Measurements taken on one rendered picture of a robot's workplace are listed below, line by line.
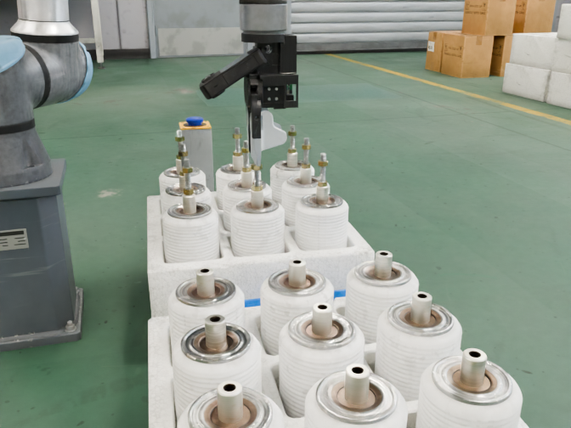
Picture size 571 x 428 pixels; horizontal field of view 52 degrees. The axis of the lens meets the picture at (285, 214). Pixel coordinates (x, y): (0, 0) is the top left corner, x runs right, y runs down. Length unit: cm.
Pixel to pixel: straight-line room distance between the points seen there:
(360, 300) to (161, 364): 26
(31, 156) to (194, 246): 32
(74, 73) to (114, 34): 478
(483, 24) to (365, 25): 195
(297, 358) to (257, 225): 40
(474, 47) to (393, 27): 200
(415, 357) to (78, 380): 60
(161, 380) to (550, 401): 62
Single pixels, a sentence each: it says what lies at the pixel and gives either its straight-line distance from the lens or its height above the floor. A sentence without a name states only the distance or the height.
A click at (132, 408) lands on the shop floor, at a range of 99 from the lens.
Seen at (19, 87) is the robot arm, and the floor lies 46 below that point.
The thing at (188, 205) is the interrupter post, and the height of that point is 27.
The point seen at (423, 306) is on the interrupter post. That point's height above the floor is 27.
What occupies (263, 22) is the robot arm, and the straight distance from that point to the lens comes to 94.
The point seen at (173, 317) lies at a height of 23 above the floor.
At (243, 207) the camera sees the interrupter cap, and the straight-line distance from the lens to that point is 103.
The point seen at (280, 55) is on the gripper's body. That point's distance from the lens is 97.
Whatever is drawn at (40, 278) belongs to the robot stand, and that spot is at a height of 13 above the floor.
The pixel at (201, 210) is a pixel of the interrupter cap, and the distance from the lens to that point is 102.
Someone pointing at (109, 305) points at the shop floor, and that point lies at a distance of 128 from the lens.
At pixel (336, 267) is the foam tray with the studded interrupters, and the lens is 103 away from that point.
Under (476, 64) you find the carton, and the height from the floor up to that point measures 9.
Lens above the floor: 61
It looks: 21 degrees down
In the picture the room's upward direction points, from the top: straight up
